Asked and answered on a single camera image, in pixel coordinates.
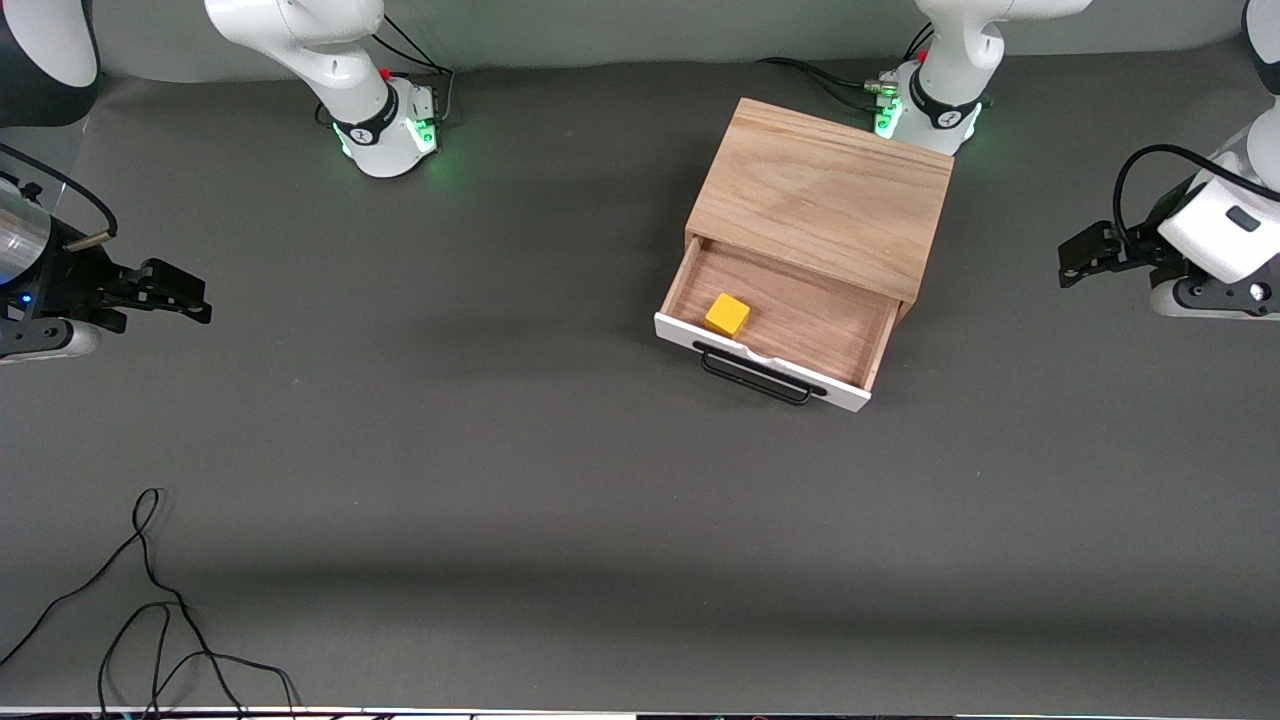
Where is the black metal drawer handle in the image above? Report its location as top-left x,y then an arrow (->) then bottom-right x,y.
691,340 -> 830,407

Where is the yellow wooden block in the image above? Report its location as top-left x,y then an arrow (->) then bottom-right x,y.
704,293 -> 752,338

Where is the light wooden drawer cabinet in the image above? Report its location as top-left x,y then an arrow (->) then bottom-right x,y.
684,97 -> 954,323

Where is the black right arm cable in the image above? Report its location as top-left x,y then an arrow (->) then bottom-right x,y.
0,143 -> 120,241

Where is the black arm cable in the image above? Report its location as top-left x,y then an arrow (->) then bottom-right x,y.
1111,143 -> 1280,251
0,143 -> 120,241

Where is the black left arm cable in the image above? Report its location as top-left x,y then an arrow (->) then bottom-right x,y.
1111,143 -> 1280,251

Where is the thin black loose cable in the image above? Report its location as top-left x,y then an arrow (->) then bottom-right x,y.
0,487 -> 301,720

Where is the black left base cable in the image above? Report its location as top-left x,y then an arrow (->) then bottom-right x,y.
757,55 -> 901,113

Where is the black base cable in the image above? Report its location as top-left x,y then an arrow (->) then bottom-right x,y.
757,55 -> 901,113
375,12 -> 457,126

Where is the black right base cable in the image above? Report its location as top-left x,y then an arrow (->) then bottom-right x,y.
375,12 -> 457,126

